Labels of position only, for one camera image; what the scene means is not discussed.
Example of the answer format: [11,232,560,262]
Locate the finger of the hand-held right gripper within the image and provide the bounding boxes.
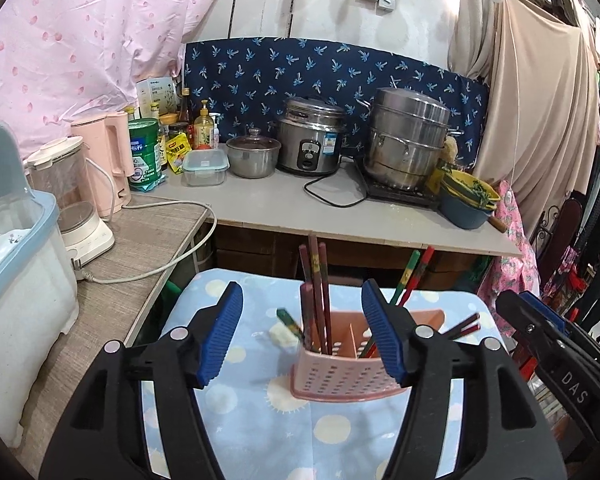
[495,290,569,362]
[520,290,600,362]

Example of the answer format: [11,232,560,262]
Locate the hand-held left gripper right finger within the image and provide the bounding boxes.
[361,280,566,480]

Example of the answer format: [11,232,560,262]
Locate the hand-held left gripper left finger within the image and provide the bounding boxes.
[37,281,244,480]

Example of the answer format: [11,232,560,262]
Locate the dark red chopstick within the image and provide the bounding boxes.
[299,244,315,352]
[442,312,481,341]
[317,241,332,353]

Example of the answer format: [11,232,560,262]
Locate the pink perforated utensil holder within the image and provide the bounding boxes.
[289,310,446,401]

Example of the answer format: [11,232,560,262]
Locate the thin green chopstick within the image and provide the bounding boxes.
[276,307,306,346]

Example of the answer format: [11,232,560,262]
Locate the thick green chopstick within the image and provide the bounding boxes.
[389,249,422,307]

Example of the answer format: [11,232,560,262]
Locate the brown chopstick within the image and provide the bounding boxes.
[308,233,326,353]

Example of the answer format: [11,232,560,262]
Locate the pink floral cloth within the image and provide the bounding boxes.
[477,180,541,306]

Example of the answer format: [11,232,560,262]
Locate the dark metal chair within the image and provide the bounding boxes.
[535,197,588,301]

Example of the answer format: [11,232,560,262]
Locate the blue printed tablecloth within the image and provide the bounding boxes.
[140,267,506,480]

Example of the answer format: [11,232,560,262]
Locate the stacked green blue bowls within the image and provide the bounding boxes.
[437,170,501,231]

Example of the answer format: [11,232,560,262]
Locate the wooden side table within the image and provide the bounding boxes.
[17,192,216,461]

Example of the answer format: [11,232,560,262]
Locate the black induction cooker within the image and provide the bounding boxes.
[362,165,443,211]

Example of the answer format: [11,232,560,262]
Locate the grey counter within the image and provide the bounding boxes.
[130,150,523,258]

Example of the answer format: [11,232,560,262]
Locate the clear food container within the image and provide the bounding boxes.
[181,149,230,187]

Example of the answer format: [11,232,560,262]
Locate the small steel pot glass lid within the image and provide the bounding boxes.
[225,127,282,179]

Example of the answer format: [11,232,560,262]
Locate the yellow packet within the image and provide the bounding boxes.
[165,134,191,176]

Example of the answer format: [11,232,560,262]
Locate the beige hanging cloth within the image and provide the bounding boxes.
[452,0,600,231]

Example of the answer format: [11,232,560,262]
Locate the green tin can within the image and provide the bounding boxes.
[127,117,167,192]

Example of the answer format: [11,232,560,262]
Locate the large steel steamer pot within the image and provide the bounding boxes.
[362,86,463,192]

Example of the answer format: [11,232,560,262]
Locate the white blender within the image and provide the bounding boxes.
[25,135,117,263]

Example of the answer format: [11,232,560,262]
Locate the white dish container blue lid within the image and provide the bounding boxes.
[0,119,81,448]

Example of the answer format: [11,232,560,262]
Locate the yellow pump bottle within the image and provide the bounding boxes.
[194,99,220,151]

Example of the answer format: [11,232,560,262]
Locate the pink electric kettle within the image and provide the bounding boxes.
[71,111,136,218]

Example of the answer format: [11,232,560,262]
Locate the steel rice cooker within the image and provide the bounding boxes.
[277,96,347,177]

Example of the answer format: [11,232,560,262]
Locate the white carton box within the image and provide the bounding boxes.
[136,76,178,121]

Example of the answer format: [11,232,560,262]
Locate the navy printed cloth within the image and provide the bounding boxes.
[182,37,491,171]

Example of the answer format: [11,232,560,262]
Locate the pink spotted curtain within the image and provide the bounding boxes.
[0,0,246,161]

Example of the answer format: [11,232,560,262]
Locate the white power cable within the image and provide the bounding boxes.
[70,200,218,283]

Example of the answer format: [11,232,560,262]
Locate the black power cable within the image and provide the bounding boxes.
[303,155,368,209]

